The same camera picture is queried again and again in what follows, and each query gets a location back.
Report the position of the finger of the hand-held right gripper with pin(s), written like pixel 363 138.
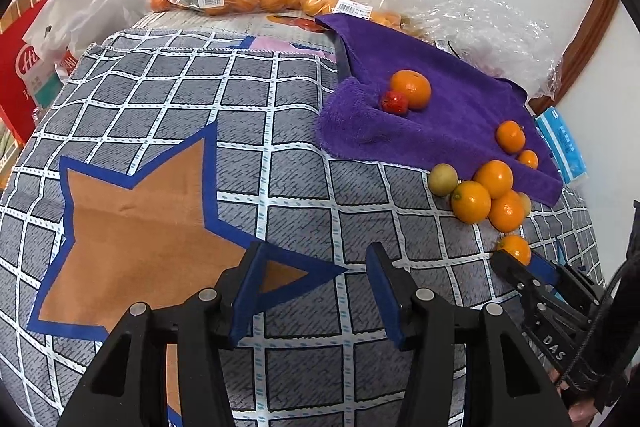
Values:
pixel 545 268
pixel 515 274

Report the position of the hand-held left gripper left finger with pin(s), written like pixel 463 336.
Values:
pixel 247 297

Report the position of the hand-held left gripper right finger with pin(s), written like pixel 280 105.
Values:
pixel 387 302

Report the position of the small green round fruit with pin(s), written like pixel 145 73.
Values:
pixel 443 179
pixel 525 204

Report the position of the small orange mandarin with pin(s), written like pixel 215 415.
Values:
pixel 528 159

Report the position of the purple towel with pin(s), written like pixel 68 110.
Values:
pixel 450 127

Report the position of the small red round fruit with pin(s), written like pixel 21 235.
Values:
pixel 395 101

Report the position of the large orange mandarin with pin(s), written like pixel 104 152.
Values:
pixel 411 89

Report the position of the person's right hand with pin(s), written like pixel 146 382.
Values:
pixel 580 412

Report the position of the blue tissue box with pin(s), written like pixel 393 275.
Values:
pixel 562 147

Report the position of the crumpled clear plastic wrap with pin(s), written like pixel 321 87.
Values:
pixel 475 7

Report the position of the pale printed sheet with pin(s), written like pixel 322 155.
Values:
pixel 200 24

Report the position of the teal white box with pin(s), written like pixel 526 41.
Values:
pixel 46 82

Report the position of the red paper bag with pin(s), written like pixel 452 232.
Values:
pixel 15 82

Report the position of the white plastic bag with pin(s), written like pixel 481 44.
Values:
pixel 90 2

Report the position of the brown wooden door frame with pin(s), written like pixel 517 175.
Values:
pixel 590 32

